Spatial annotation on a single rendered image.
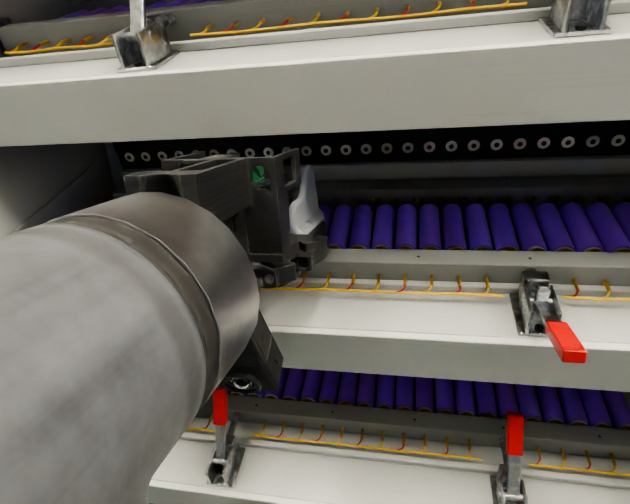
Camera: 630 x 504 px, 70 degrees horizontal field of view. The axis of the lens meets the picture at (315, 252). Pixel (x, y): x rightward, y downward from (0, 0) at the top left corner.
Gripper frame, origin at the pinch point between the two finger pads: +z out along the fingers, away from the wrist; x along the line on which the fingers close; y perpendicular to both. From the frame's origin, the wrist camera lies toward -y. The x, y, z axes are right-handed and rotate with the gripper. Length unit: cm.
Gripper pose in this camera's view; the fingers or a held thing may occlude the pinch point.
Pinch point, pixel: (291, 220)
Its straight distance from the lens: 40.3
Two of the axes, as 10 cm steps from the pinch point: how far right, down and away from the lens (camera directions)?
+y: -0.5, -9.5, -3.1
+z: 2.2, -3.1, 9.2
